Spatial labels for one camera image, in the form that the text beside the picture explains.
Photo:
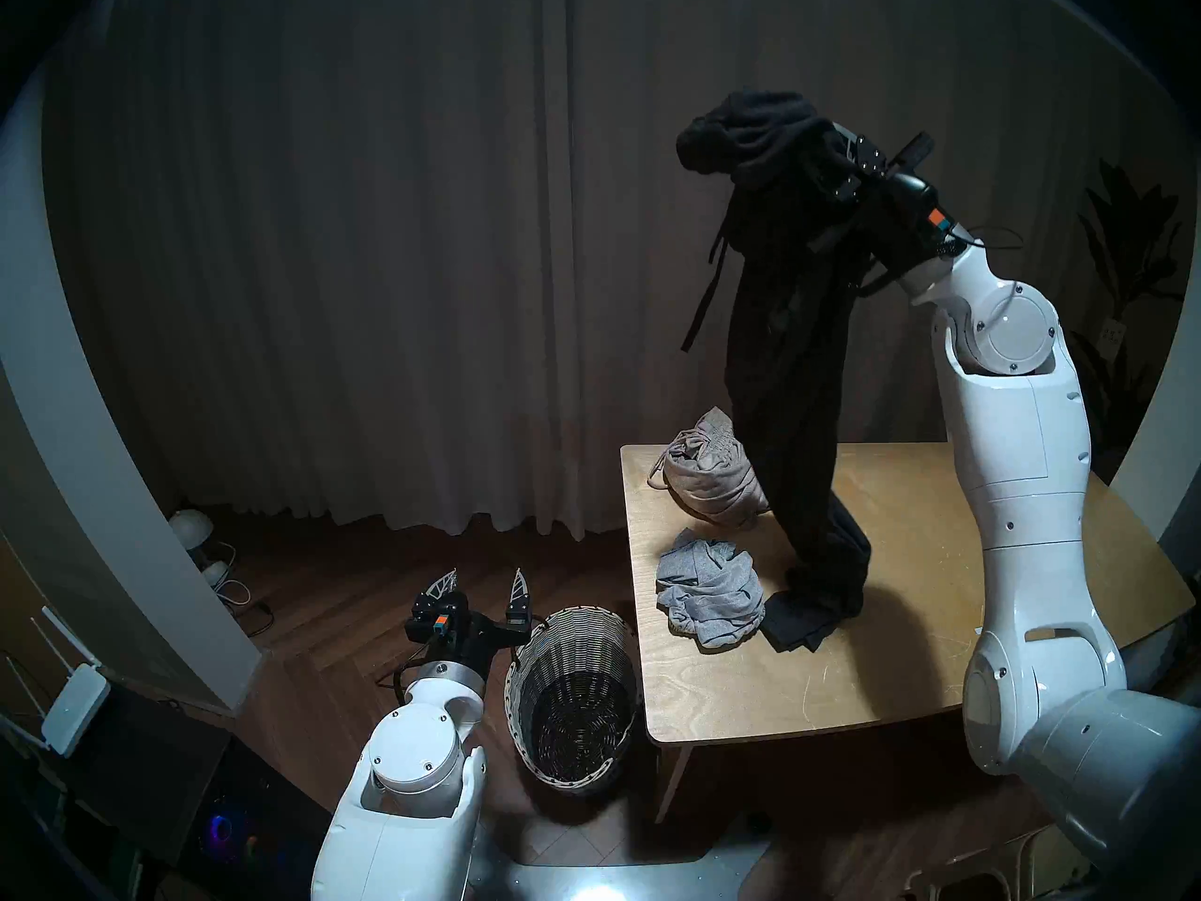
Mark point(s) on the black knit garment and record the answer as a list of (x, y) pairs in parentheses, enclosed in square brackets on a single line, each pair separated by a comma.
[(788, 364)]

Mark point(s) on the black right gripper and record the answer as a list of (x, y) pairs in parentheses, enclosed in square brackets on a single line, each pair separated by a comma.
[(905, 219)]

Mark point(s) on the grey garment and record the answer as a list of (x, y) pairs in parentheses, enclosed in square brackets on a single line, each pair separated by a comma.
[(708, 585)]

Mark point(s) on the black low cabinet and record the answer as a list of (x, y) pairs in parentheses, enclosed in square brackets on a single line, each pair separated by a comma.
[(150, 768)]

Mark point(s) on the long pleated curtain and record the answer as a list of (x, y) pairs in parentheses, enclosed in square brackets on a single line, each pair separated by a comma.
[(375, 251)]

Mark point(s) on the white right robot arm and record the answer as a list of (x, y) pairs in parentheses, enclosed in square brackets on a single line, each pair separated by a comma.
[(1023, 533)]

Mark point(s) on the light wooden table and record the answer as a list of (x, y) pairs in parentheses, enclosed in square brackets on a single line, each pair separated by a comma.
[(901, 608)]

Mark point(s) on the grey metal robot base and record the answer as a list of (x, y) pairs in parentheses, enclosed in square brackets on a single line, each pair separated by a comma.
[(619, 880)]

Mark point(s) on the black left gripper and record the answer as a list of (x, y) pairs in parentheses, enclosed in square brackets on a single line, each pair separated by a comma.
[(460, 627)]

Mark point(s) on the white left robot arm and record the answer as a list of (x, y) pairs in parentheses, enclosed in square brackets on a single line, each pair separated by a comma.
[(413, 796)]

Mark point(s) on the woven wicker laundry hamper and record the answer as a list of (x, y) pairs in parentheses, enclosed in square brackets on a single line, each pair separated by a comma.
[(572, 702)]

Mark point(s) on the white mushroom lamp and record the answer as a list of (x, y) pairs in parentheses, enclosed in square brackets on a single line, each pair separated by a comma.
[(190, 526)]

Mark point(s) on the white wifi router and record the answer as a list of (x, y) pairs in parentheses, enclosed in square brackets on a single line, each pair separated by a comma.
[(73, 711)]

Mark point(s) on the small white round device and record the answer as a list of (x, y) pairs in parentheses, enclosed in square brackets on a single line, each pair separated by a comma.
[(216, 572)]

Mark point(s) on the dark leafy houseplant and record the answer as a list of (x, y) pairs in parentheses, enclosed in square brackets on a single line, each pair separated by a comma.
[(1126, 251)]

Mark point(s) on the black computer case RGB fans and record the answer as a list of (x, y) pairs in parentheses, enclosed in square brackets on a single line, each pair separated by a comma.
[(225, 829)]

